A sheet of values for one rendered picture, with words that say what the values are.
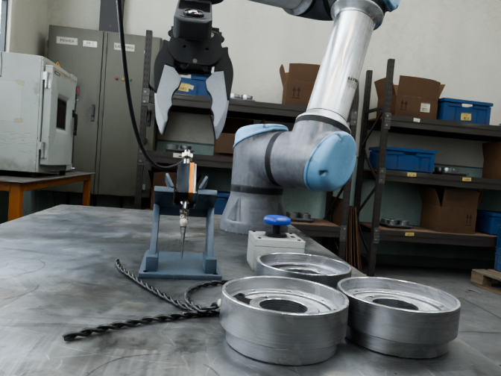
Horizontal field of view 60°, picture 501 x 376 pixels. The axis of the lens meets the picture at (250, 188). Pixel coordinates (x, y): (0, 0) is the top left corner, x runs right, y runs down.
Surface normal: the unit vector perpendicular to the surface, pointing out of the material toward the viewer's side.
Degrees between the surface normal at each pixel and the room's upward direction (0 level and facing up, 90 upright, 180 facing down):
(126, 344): 0
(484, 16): 90
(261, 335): 90
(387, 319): 90
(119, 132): 90
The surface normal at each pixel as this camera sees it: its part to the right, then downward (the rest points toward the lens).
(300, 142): -0.57, -0.37
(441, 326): 0.39, 0.08
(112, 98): 0.12, 0.06
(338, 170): 0.72, 0.22
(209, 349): 0.08, -1.00
